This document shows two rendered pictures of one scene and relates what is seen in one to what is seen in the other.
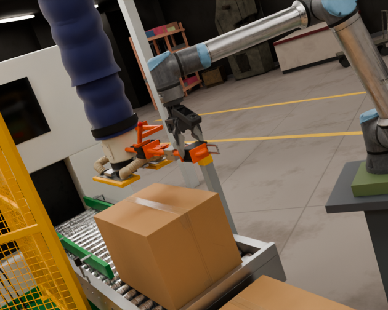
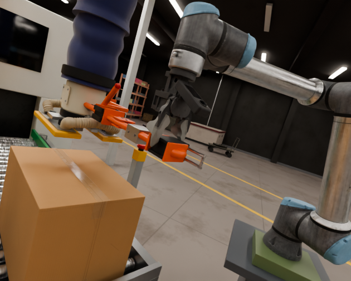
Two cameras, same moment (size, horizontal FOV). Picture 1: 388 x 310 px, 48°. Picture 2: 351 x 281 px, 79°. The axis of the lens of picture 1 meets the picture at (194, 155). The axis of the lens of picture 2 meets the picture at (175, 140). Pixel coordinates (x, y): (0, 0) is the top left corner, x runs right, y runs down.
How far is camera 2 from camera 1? 1.03 m
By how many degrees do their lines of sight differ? 16
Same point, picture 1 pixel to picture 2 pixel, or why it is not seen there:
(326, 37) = (208, 133)
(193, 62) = (237, 45)
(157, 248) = (45, 228)
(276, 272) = not seen: outside the picture
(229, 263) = (112, 269)
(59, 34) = not seen: outside the picture
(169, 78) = (201, 39)
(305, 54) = (195, 134)
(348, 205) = (248, 272)
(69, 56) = not seen: outside the picture
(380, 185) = (282, 269)
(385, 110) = (334, 213)
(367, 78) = (340, 178)
